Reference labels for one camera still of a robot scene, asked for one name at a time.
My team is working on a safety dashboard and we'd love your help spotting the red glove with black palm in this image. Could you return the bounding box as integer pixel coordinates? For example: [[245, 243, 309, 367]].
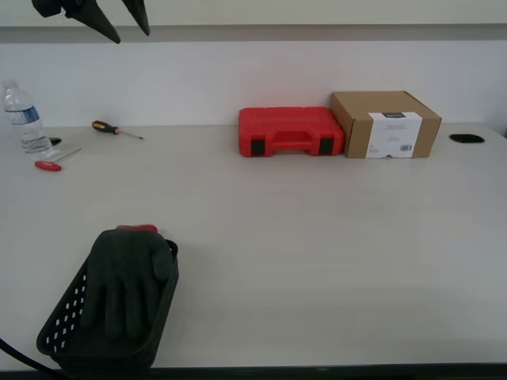
[[81, 224, 173, 344]]

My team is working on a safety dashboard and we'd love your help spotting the black table cable grommet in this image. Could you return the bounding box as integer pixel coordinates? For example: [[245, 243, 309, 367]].
[[448, 133, 486, 144]]

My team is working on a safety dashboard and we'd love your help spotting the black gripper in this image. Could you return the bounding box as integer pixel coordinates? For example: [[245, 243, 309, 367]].
[[31, 0, 152, 45]]

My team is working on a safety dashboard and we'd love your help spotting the red plastic tool case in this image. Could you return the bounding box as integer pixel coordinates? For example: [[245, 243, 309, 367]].
[[238, 106, 347, 159]]

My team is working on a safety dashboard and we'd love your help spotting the orange and black handled screwdriver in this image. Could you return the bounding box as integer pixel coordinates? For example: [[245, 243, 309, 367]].
[[91, 120, 145, 141]]

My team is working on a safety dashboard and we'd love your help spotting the clear plastic water bottle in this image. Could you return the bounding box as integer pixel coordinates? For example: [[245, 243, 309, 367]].
[[0, 78, 55, 162]]

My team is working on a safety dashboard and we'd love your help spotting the black cable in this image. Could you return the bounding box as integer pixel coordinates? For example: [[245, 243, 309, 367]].
[[0, 337, 60, 374]]

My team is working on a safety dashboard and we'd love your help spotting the black perforated plastic basket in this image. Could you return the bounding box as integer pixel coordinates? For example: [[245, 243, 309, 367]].
[[36, 236, 180, 372]]

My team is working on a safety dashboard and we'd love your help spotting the brown cardboard box white label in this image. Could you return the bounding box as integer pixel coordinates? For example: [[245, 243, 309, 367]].
[[330, 90, 443, 161]]

